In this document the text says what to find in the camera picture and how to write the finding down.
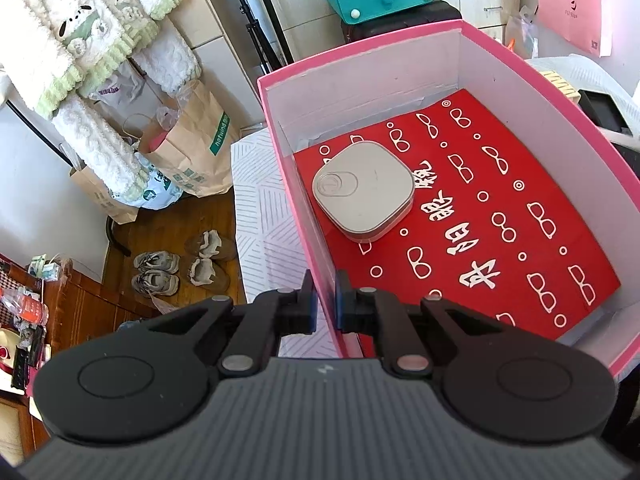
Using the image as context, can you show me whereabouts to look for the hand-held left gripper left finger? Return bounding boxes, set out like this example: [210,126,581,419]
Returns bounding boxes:
[117,270,318,379]

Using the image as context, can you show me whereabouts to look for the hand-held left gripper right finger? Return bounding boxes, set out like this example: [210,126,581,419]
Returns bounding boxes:
[336,269,506,380]

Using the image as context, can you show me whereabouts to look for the pink cardboard box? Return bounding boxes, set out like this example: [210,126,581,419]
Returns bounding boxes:
[257,19,640,381]

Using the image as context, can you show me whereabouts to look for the beige fur slipper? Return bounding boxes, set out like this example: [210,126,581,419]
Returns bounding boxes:
[186,230,237,261]
[187,257,231,291]

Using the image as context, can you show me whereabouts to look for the beige square case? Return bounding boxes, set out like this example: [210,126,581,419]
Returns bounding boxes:
[312,142,415,243]

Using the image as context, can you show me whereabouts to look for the red printed card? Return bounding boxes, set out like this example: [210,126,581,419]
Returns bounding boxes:
[292,88,623,346]

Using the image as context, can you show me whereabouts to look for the white green printed plastic bag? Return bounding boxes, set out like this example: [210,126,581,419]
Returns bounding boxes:
[107,157,187,211]

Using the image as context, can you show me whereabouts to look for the large brown paper bag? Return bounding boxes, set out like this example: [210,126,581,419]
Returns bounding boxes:
[137,80,241,198]

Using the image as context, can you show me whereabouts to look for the black clothes rack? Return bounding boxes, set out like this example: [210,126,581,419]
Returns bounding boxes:
[0,92,132,257]

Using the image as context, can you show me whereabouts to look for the wooden cabinet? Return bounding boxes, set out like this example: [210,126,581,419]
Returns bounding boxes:
[0,255,166,456]

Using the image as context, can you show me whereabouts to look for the small brown paper bag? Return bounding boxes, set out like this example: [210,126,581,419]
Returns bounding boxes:
[70,160,141,224]

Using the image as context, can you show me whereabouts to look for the crumpled clear plastic bag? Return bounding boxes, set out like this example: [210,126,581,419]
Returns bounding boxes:
[156,80,201,132]

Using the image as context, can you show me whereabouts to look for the white fluffy pajama pants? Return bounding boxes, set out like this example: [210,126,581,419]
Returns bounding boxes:
[52,25,201,206]

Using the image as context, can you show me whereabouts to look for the clutter of small packets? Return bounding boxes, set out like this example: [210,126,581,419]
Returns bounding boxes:
[0,255,71,391]

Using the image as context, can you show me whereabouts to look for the black tripod pole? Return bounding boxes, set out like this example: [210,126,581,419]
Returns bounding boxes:
[244,0,296,70]

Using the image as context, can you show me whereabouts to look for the black suitcase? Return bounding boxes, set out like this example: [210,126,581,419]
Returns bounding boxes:
[340,0,463,43]

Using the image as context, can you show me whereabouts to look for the grey printed plastic bag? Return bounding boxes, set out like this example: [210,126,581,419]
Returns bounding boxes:
[82,60,151,126]

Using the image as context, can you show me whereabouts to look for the pink paper bag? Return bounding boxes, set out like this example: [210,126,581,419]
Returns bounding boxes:
[537,0,613,58]

